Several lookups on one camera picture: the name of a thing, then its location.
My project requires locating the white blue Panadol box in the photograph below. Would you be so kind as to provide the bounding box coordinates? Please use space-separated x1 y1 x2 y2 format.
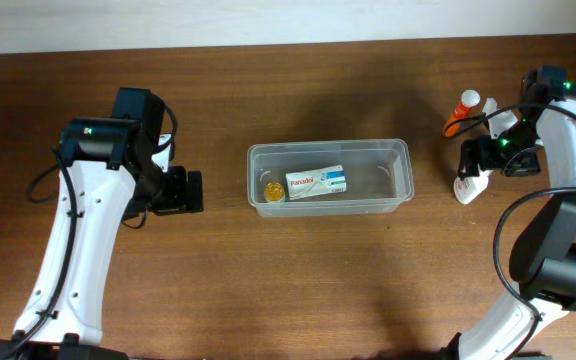
286 165 347 201

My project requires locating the small jar gold lid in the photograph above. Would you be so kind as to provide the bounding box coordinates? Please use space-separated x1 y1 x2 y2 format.
263 182 286 203

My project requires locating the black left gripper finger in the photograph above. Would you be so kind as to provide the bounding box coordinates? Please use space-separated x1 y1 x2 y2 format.
186 171 204 213
160 166 187 215

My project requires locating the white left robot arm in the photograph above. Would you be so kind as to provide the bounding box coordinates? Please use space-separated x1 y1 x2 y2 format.
0 87 204 359

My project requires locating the orange tube white cap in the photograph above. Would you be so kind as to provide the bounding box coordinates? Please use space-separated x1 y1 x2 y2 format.
443 89 481 137

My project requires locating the white spray bottle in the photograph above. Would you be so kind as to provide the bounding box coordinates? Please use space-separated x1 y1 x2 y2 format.
453 170 492 205

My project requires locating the clear plastic container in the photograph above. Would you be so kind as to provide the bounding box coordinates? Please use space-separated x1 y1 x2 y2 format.
247 139 414 217

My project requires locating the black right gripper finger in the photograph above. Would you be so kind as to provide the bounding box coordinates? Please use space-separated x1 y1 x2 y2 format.
502 149 541 177
457 140 479 179

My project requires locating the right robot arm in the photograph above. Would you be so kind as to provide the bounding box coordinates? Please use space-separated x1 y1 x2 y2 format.
438 65 576 360

